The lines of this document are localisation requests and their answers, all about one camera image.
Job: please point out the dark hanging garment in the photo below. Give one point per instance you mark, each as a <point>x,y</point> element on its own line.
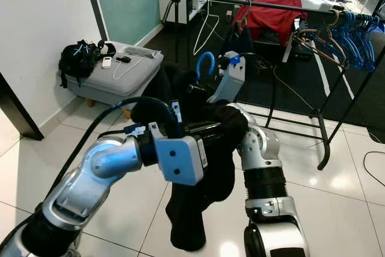
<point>240,43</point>

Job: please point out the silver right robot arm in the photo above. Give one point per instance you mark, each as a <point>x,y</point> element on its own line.
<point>261,145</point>

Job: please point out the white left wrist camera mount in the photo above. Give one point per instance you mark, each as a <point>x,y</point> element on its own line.
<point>180,157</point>

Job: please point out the flat grey pad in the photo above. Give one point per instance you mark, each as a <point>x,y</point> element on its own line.
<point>141,52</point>

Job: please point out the red cloth cover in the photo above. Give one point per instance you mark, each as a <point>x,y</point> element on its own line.
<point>274,19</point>

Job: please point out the black backpack blue trim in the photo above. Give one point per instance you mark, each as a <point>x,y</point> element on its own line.
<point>79,61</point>

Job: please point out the small black device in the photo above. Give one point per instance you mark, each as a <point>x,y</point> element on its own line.
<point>123,59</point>

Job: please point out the dark printed t-shirt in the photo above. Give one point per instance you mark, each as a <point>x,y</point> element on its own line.
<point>192,221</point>

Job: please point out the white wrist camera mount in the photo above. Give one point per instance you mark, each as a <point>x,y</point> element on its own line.
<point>180,157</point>
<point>228,79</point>

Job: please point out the copper metal hanger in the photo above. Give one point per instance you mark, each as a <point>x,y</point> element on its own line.
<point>322,49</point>

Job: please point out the black metal clothes rack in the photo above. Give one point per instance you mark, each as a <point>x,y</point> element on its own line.
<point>277,5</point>

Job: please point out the small white remote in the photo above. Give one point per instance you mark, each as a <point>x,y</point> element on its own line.
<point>106,62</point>

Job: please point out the green hanger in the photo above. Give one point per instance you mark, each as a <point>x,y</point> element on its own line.
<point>246,13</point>

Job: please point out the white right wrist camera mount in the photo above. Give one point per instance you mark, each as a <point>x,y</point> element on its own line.
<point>228,79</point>

